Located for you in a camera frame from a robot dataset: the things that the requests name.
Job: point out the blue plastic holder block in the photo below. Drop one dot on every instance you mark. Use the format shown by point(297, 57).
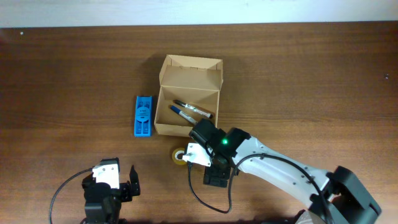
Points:
point(143, 117)

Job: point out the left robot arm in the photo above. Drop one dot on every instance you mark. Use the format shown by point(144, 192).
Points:
point(106, 212)

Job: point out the blue whiteboard marker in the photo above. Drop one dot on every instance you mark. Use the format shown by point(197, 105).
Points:
point(183, 115)

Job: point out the black whiteboard marker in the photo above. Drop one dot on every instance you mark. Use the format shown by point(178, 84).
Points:
point(194, 109)

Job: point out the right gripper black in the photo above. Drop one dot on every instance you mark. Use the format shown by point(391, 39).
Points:
point(222, 173)

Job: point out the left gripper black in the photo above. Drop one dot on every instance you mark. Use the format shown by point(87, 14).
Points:
point(125, 187)

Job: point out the open cardboard box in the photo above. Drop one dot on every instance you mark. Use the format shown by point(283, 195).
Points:
point(196, 81)

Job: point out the yellow adhesive tape roll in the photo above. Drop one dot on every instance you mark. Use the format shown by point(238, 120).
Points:
point(177, 156)

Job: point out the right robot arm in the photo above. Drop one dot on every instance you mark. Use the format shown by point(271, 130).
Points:
point(330, 197)

